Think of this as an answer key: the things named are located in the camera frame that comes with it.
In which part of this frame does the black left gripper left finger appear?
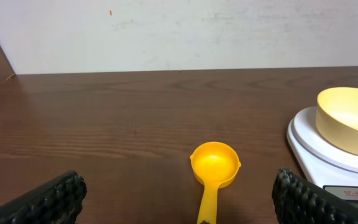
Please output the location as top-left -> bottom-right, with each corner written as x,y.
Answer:
0,170 -> 87,224

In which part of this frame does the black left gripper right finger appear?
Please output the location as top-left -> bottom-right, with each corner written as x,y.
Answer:
272,168 -> 358,224

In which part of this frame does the yellow measuring scoop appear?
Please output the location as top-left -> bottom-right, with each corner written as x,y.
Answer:
190,142 -> 241,223

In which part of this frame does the white digital kitchen scale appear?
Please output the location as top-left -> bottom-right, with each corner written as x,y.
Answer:
287,106 -> 358,208

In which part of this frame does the pale yellow bowl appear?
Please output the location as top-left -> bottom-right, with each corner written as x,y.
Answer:
316,87 -> 358,155

